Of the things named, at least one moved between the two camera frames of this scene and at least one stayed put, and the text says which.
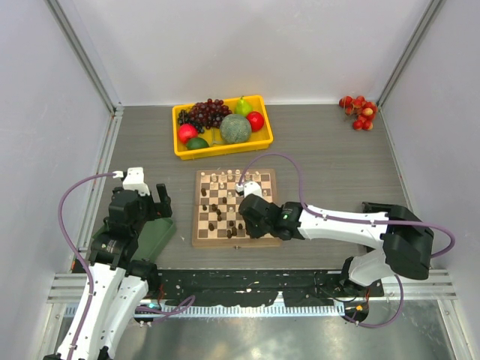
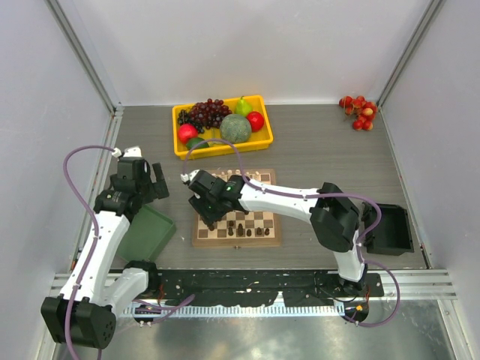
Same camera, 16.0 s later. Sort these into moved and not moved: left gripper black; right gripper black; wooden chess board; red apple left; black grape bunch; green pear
Moved: left gripper black; right gripper black
Not moved: black grape bunch; green pear; red apple left; wooden chess board
